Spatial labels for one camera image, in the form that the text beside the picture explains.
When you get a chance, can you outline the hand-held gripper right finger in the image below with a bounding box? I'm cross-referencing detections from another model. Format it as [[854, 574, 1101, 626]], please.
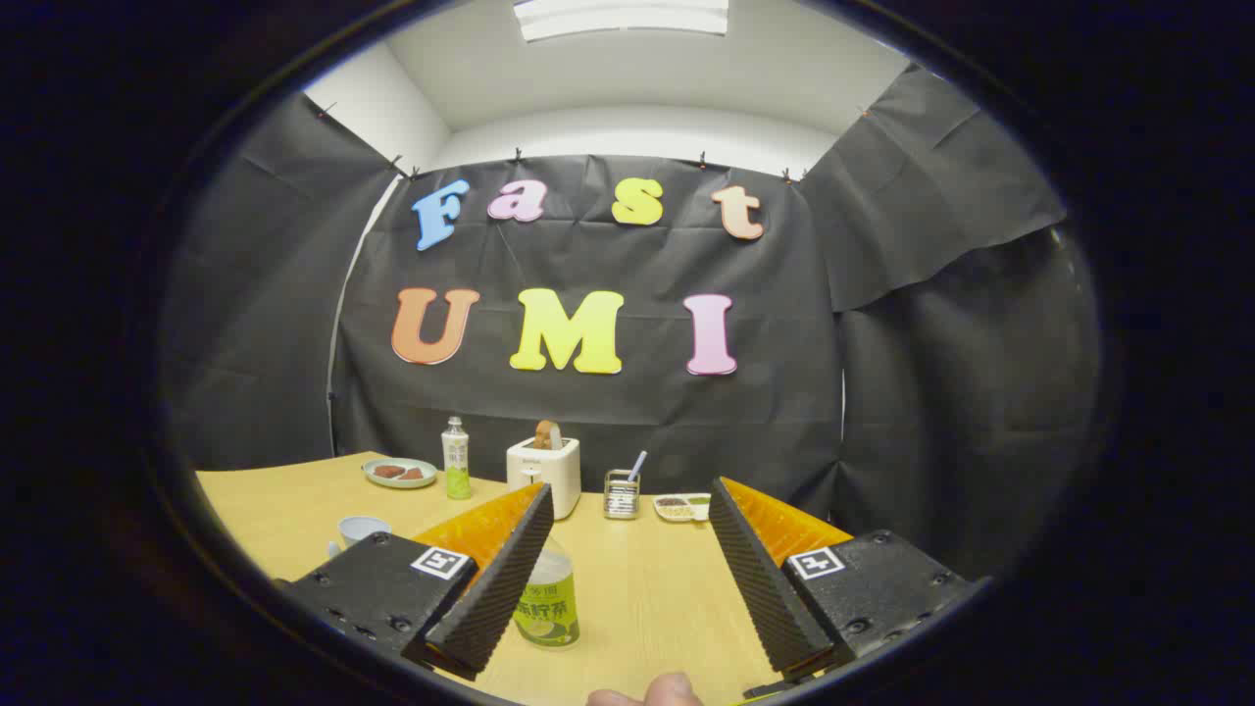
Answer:
[[708, 477, 977, 687]]

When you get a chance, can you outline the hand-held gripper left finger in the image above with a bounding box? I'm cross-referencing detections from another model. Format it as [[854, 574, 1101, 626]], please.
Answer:
[[284, 480, 556, 682]]

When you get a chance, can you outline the clear juice bottle green label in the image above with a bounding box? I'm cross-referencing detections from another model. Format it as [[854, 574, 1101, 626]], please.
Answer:
[[515, 534, 581, 648]]

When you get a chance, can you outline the white cup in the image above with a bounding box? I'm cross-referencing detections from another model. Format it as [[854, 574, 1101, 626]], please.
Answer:
[[338, 516, 393, 550]]

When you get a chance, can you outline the small capped green drink bottle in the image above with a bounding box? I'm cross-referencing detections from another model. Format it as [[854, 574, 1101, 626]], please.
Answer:
[[441, 416, 472, 501]]

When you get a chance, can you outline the white divided dish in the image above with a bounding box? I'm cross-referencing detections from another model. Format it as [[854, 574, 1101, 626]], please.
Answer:
[[653, 493, 713, 523]]

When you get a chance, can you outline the wooden table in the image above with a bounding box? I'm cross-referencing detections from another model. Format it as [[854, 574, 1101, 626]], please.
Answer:
[[196, 451, 854, 706]]

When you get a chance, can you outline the white toaster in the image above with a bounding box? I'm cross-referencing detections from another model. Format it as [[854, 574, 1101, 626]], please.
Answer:
[[506, 436, 581, 521]]

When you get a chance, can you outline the pale green plate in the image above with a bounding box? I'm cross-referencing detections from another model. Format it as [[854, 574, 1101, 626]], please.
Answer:
[[362, 458, 438, 489]]

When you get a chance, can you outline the ceiling light panel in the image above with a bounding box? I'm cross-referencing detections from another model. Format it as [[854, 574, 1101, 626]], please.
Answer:
[[512, 0, 730, 42]]

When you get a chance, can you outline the metal wire mesh holder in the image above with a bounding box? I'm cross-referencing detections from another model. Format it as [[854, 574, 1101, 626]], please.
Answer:
[[603, 469, 641, 520]]

